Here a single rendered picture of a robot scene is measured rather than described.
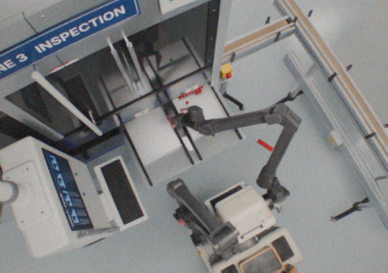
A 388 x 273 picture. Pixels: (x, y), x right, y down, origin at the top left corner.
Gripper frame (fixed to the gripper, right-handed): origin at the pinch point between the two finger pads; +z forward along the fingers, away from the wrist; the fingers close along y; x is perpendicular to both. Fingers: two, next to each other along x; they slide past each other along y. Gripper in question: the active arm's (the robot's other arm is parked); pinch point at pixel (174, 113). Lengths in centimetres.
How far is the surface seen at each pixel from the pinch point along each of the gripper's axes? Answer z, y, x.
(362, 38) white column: -29, -173, -5
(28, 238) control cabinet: -16, 91, 10
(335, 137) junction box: -44, -115, 56
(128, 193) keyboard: 18, 31, 51
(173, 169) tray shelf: 4.0, 3.7, 39.3
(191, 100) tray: 19.7, -28.5, 10.4
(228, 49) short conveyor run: 19, -64, -14
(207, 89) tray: 16.8, -40.5, 6.2
